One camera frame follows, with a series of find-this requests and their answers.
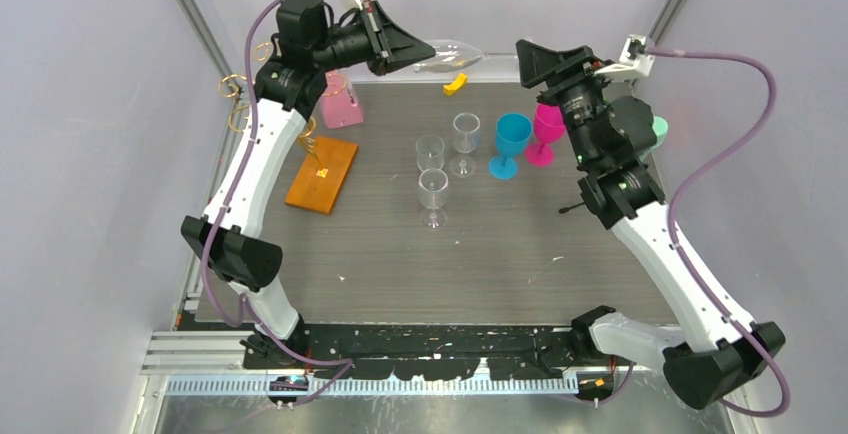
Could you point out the pink wine glass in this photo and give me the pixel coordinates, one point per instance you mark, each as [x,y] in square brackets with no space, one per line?
[548,127]

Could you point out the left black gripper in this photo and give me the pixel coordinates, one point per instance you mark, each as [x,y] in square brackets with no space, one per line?
[390,45]

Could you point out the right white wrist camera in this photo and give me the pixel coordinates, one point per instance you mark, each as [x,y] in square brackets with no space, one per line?
[634,63]

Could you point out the small black tripod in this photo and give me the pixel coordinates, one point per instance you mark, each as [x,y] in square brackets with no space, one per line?
[570,208]

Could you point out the yellow toy piece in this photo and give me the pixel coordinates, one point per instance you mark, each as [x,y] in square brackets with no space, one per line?
[455,85]

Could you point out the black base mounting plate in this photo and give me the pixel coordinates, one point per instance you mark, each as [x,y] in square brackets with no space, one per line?
[435,352]

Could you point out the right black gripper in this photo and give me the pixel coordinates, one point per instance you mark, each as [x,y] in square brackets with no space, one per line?
[537,64]

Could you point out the orange wooden rack base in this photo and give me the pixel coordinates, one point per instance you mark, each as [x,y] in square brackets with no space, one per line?
[316,194]

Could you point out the clear wine glass top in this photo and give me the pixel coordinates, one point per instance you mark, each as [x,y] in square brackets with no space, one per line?
[455,56]

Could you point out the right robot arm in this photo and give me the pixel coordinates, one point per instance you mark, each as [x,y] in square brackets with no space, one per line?
[717,346]

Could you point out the clear wine glass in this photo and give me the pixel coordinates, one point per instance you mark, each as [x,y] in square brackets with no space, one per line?
[433,190]
[466,138]
[430,152]
[455,56]

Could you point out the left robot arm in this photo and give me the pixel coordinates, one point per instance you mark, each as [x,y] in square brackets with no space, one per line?
[288,51]

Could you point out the mint green cylinder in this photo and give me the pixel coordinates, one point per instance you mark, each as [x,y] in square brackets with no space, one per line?
[660,128]

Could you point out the blue wine glass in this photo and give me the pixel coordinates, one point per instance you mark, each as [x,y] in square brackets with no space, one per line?
[512,135]

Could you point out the gold wire glass rack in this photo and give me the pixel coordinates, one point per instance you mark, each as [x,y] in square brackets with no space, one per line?
[231,87]

